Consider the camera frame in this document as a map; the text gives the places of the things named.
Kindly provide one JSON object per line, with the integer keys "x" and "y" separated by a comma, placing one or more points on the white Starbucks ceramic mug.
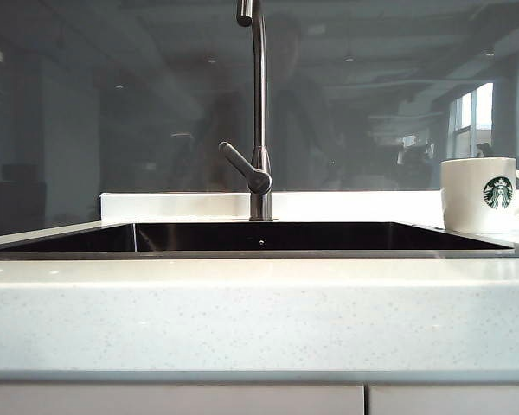
{"x": 467, "y": 203}

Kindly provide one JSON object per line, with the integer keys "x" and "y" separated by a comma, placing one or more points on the black sink basin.
{"x": 259, "y": 235}

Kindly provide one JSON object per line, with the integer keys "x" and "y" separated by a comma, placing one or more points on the tall steel faucet spout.
{"x": 260, "y": 86}

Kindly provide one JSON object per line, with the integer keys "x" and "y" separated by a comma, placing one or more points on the wide grey cabinet door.
{"x": 173, "y": 400}

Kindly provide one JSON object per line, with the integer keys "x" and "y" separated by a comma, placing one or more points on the narrow grey cabinet door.
{"x": 454, "y": 401}

